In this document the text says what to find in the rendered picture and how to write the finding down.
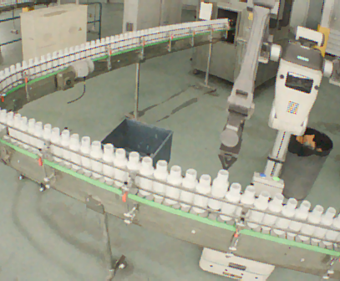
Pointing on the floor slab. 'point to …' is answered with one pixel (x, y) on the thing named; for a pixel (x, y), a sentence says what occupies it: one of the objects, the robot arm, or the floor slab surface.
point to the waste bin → (304, 163)
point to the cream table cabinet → (53, 29)
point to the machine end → (220, 66)
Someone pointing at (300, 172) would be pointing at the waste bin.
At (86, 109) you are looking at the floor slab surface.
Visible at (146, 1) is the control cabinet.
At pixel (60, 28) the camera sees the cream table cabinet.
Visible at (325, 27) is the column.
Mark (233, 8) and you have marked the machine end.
